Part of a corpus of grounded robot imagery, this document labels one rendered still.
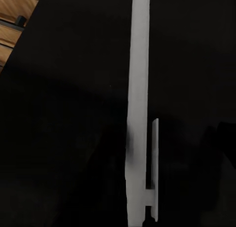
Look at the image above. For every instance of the desk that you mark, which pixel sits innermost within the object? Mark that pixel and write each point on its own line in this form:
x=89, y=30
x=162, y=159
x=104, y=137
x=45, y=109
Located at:
x=66, y=81

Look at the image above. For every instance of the cabinet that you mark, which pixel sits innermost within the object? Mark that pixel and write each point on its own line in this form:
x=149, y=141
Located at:
x=14, y=15

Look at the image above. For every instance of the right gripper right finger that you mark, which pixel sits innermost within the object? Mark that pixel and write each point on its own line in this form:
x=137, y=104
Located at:
x=226, y=138

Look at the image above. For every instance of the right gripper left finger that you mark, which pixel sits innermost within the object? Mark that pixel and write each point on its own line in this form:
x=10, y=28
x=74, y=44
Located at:
x=80, y=209

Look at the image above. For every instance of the pen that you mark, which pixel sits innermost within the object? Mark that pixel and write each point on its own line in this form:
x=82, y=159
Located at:
x=138, y=197

